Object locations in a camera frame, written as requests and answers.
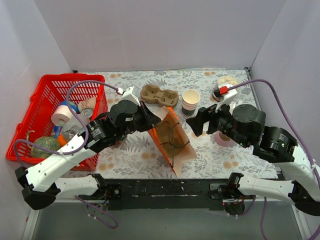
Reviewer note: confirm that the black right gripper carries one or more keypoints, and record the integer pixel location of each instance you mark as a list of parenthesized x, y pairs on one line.
[(210, 121)]

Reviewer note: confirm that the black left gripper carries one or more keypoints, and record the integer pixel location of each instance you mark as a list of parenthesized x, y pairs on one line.
[(145, 117)]

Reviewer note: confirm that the stack of paper cups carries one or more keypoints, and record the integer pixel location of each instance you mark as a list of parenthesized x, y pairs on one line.
[(189, 102)]

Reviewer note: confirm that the orange paper bag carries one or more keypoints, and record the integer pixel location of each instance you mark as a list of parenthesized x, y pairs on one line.
[(188, 153)]

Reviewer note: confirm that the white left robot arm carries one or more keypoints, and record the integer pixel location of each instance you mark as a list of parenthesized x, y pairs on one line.
[(43, 183)]

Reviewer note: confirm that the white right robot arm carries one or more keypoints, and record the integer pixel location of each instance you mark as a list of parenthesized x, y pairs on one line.
[(299, 188)]

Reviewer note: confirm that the brown cardboard cup carrier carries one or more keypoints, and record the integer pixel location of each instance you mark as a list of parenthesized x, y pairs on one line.
[(153, 94)]

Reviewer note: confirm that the pink straw holder cup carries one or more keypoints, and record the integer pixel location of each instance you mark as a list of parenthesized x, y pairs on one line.
[(223, 140)]

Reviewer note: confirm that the floral table mat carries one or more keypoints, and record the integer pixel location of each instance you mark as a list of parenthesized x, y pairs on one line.
[(138, 157)]

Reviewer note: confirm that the wrapped toilet paper roll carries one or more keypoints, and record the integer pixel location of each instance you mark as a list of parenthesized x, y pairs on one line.
[(221, 81)]

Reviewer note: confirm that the beige patterned cup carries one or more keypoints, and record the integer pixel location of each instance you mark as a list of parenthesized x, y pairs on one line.
[(89, 103)]

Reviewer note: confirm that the crumpled grey paper bag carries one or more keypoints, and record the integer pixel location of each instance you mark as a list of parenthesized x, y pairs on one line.
[(71, 128)]

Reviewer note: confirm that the white tape roll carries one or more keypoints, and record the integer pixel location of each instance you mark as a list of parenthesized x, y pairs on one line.
[(62, 115)]

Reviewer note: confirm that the red plastic basket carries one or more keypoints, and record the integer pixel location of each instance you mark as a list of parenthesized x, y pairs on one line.
[(47, 107)]

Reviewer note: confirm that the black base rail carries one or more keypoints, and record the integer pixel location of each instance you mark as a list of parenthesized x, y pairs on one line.
[(128, 194)]

